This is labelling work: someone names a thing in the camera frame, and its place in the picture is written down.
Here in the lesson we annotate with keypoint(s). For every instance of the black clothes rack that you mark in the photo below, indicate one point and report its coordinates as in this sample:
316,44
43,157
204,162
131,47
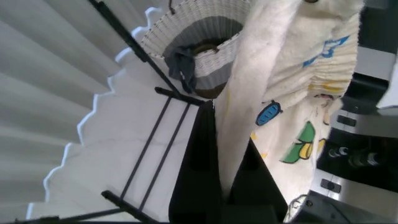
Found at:
178,96

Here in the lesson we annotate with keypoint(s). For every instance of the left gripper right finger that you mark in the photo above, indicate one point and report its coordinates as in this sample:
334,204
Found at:
258,199

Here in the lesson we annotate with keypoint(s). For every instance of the cream printed garment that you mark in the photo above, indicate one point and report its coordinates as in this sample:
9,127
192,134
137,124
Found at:
280,77

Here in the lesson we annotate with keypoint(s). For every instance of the white curtain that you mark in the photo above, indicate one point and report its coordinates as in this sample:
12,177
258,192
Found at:
46,62

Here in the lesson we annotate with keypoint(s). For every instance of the dark grey garment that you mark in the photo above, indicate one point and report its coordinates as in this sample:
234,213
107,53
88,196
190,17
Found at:
182,68

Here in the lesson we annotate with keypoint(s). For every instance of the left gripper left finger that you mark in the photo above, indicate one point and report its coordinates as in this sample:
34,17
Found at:
196,186

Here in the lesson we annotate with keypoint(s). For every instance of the white laundry basket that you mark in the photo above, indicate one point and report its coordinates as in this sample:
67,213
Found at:
192,18

